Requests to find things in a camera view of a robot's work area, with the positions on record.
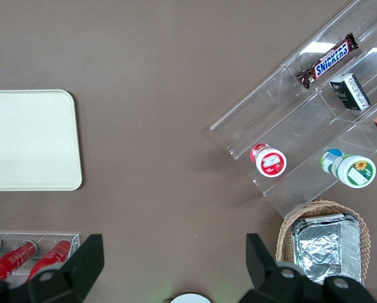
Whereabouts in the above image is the red lidded yogurt jar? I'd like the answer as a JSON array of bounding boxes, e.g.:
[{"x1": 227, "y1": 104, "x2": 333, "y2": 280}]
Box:
[{"x1": 249, "y1": 142, "x2": 287, "y2": 178}]

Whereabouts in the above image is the cream plastic tray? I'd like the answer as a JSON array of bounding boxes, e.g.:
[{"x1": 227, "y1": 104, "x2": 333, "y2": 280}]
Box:
[{"x1": 0, "y1": 89, "x2": 83, "y2": 192}]

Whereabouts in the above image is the green lidded sunflower jar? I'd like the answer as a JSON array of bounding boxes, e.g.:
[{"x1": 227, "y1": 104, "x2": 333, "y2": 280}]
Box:
[{"x1": 320, "y1": 148, "x2": 377, "y2": 189}]

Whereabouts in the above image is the aluminium foil container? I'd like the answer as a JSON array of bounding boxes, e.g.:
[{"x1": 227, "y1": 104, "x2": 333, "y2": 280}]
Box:
[{"x1": 290, "y1": 213, "x2": 362, "y2": 285}]

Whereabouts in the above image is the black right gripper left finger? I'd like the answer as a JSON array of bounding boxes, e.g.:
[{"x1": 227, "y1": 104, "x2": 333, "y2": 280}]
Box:
[{"x1": 0, "y1": 234, "x2": 105, "y2": 303}]

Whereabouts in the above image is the clear acrylic stepped stand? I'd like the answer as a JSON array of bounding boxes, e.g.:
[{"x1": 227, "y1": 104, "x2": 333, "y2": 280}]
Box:
[{"x1": 209, "y1": 0, "x2": 377, "y2": 220}]

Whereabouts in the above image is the small black carton box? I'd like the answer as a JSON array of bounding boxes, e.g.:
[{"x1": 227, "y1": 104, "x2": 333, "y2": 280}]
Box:
[{"x1": 329, "y1": 72, "x2": 371, "y2": 112}]

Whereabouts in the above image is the clear acrylic bottle rack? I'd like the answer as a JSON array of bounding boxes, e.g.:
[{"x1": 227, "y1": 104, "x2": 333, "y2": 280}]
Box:
[{"x1": 0, "y1": 232, "x2": 81, "y2": 285}]

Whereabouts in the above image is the light wicker basket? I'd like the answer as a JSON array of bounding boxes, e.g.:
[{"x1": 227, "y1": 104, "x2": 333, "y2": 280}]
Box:
[{"x1": 275, "y1": 199, "x2": 372, "y2": 287}]

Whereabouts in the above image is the Snickers chocolate bar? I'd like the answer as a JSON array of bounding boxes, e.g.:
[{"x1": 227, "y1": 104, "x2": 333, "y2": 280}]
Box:
[{"x1": 295, "y1": 32, "x2": 359, "y2": 90}]

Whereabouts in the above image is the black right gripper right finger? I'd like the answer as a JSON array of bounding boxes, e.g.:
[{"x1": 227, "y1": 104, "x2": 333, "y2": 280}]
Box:
[{"x1": 238, "y1": 233, "x2": 377, "y2": 303}]

